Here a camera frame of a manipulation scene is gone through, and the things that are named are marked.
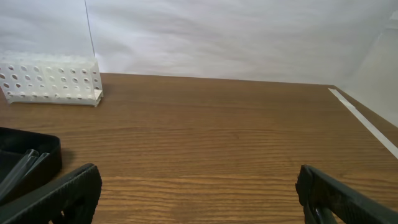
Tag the white test tube rack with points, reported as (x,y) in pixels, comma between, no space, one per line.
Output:
(49,81)

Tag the black tray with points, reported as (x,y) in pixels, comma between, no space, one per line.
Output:
(53,161)

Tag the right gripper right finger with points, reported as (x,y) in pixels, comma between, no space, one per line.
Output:
(342,202)

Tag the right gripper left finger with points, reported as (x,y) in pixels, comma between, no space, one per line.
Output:
(62,199)

